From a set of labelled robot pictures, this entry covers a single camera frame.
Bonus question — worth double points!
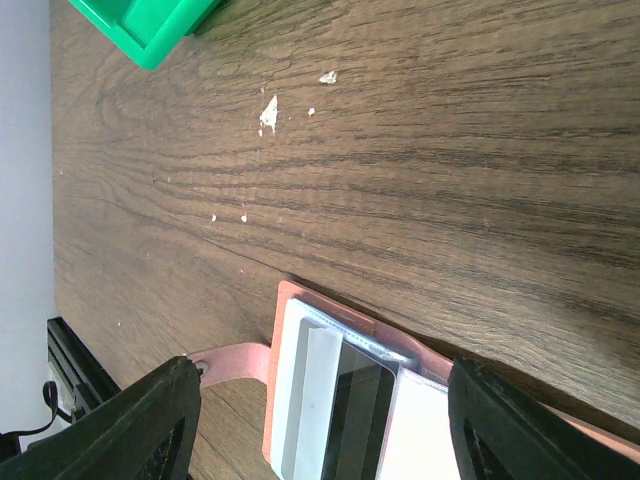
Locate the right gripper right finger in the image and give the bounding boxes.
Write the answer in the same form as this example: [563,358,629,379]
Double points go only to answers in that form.
[448,358,628,479]

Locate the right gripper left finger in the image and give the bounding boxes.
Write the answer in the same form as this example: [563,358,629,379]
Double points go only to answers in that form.
[1,356,201,479]

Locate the black credit card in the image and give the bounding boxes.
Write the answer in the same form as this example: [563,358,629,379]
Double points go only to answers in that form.
[279,317,401,480]

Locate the pink leather card holder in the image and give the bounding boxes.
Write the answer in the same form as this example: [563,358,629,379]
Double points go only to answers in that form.
[193,281,639,479]

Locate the left green bin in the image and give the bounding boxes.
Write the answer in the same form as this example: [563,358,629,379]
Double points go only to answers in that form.
[70,0,220,70]

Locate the black aluminium front rail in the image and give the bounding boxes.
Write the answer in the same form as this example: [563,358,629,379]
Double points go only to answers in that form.
[47,317,121,424]

